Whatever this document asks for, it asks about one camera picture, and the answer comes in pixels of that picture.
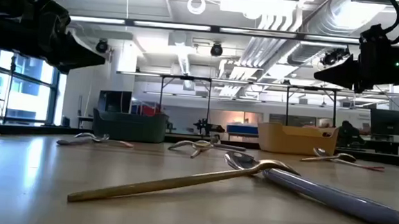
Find black overhead frame bar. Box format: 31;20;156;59
68;15;399;48

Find blue-handled silver spoon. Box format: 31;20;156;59
56;133;111;149
220;150;399;224
200;139;247;153

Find white cable coil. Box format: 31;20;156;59
185;0;208;17

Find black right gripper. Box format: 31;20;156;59
312;20;399;96

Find blue bin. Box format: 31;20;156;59
225;122;260;137

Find black office chair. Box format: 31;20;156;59
335;119;369;150

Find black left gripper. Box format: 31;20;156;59
3;0;109;77

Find black ceiling spotlight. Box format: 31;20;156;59
94;37;109;55
319;46;351;69
209;41;224;58

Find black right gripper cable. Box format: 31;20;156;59
384;0;399;45

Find black tripod stand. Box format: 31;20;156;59
3;55;17;122

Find black workstation frame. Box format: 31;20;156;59
283;84;340;129
156;74;213;131

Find red crate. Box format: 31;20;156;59
130;100;163;118

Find large window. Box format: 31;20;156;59
0;46;69;128

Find dark green plastic bin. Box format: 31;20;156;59
91;107;170;145

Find yellow-orange plastic bin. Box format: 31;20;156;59
256;121;340;158

